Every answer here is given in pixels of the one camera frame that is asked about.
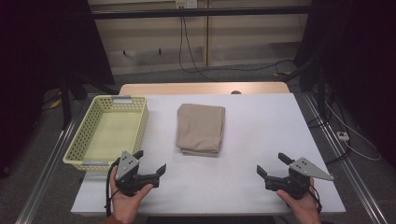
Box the black curtain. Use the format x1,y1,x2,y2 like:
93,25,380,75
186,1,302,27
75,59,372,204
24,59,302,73
293,0,396,161
0,0,117,180

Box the black horizontal bar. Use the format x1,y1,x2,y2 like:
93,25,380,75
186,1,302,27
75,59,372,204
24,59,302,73
91,5,312,21

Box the white cable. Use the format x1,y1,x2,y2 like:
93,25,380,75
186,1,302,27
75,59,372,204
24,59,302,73
324,101,383,162

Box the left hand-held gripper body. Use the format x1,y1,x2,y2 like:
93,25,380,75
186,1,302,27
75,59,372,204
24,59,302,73
115,150,161,198

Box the black metal stand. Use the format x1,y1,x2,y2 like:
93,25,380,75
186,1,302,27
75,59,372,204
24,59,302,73
281,55,328,120
58,69,120,131

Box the person's left hand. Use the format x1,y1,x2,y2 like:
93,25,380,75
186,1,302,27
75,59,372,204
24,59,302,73
109,164,154,224

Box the pale yellow plastic basket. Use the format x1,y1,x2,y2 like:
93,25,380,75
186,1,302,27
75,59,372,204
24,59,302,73
63,94,149,173

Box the light wooden table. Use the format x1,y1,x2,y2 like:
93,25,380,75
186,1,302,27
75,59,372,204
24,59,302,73
119,81,290,96

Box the aluminium floor rail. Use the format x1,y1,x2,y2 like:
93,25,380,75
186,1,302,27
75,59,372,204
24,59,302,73
14,92,96,224
302,92,389,224

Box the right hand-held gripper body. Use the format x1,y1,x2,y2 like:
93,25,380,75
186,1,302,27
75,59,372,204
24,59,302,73
264,157,334,201

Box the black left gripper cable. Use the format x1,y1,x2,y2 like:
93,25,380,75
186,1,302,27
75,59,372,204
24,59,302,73
105,157,121,217

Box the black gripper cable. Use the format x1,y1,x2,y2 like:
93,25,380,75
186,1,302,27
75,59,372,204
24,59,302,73
306,183,323,216
105,157,121,217

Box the black hanging cable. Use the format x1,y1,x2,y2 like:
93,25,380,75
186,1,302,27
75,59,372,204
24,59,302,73
177,7,219,82

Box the person's right hand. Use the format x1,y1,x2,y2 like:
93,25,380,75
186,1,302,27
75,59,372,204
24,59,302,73
276,176,322,224

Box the beige pants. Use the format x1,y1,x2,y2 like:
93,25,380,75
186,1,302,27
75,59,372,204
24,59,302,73
175,103,226,158

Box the thin black cable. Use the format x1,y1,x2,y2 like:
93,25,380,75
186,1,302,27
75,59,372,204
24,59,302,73
306,116,353,166

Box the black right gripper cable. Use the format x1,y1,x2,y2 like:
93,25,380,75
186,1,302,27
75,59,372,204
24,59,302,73
306,183,323,216

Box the white wall socket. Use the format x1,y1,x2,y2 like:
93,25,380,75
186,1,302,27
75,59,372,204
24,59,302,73
175,0,199,9

